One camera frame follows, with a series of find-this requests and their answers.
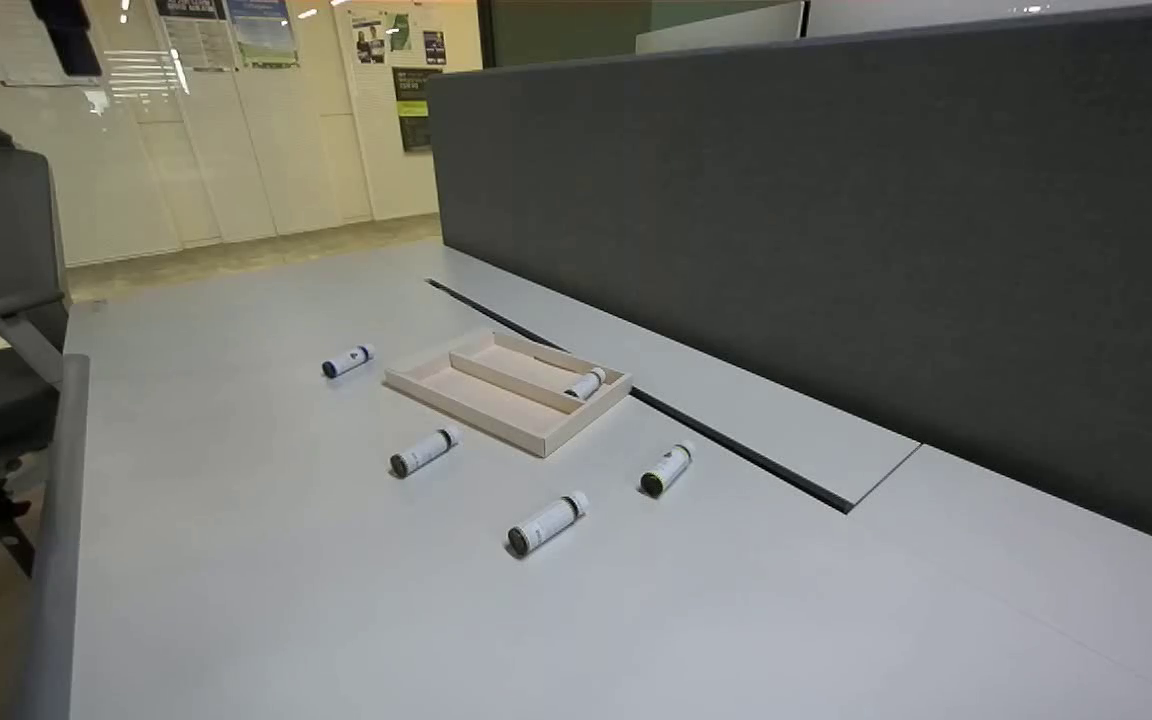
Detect small white bottle blue band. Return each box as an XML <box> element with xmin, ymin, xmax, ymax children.
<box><xmin>317</xmin><ymin>339</ymin><xmax>376</xmax><ymax>383</ymax></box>

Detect small white bottle dark band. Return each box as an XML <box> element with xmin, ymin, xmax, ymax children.
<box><xmin>383</xmin><ymin>424</ymin><xmax>460</xmax><ymax>485</ymax></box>
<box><xmin>504</xmin><ymin>485</ymin><xmax>592</xmax><ymax>563</ymax></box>
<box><xmin>636</xmin><ymin>438</ymin><xmax>696</xmax><ymax>504</ymax></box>
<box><xmin>561</xmin><ymin>362</ymin><xmax>613</xmax><ymax>407</ymax></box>

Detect light wooden two-segment tray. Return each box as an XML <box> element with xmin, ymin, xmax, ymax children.
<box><xmin>381</xmin><ymin>324</ymin><xmax>636</xmax><ymax>463</ymax></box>

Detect dark grey partition panel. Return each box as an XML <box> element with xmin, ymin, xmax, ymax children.
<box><xmin>423</xmin><ymin>5</ymin><xmax>1152</xmax><ymax>563</ymax></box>

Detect grey office chair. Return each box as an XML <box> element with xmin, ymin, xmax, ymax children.
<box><xmin>0</xmin><ymin>62</ymin><xmax>76</xmax><ymax>581</ymax></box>

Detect dark green wall poster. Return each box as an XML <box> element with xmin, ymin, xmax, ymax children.
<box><xmin>389</xmin><ymin>62</ymin><xmax>444</xmax><ymax>157</ymax></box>

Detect small photo wall poster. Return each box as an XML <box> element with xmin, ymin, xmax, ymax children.
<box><xmin>347</xmin><ymin>12</ymin><xmax>397</xmax><ymax>70</ymax></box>

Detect paper wall poster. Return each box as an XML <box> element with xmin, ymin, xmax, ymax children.
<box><xmin>224</xmin><ymin>0</ymin><xmax>303</xmax><ymax>70</ymax></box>
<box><xmin>152</xmin><ymin>0</ymin><xmax>240</xmax><ymax>75</ymax></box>

